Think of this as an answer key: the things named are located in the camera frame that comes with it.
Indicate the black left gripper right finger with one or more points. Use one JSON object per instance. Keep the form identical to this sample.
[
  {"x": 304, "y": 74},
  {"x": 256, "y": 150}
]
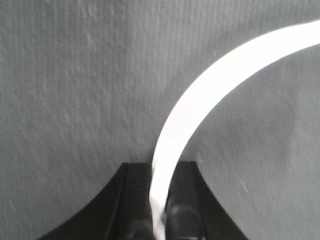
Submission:
[{"x": 192, "y": 211}]

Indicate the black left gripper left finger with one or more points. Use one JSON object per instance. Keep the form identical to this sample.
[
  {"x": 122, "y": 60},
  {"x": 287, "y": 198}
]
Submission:
[{"x": 121, "y": 211}]

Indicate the dark grey table mat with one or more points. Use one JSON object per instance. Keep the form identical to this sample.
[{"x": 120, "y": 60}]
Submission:
[{"x": 86, "y": 85}]

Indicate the white curved PVC pipe clamp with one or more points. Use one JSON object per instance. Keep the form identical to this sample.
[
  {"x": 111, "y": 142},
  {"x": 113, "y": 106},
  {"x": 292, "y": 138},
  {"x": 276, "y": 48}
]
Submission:
[{"x": 207, "y": 90}]

